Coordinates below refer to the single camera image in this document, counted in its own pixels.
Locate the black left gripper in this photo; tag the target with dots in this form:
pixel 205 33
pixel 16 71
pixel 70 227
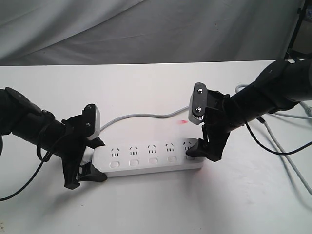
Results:
pixel 72 148

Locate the black tripod stand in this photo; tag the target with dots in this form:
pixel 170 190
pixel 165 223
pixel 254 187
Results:
pixel 300 16

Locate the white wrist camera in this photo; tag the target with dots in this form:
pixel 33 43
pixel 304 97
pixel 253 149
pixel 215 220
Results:
pixel 198 103
pixel 91 121

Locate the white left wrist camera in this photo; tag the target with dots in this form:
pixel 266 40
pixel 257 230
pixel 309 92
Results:
pixel 91 121

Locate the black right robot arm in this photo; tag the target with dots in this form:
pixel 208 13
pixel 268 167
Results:
pixel 279 87

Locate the white five-outlet power strip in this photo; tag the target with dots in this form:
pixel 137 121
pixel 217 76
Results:
pixel 148 157

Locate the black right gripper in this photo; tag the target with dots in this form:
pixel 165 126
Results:
pixel 215 128

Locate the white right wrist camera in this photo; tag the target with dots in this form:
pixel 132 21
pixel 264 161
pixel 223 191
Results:
pixel 198 103

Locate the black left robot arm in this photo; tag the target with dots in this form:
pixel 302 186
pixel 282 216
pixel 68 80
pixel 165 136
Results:
pixel 22 118

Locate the grey backdrop cloth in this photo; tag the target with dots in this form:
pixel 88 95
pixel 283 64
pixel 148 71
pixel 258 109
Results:
pixel 89 32

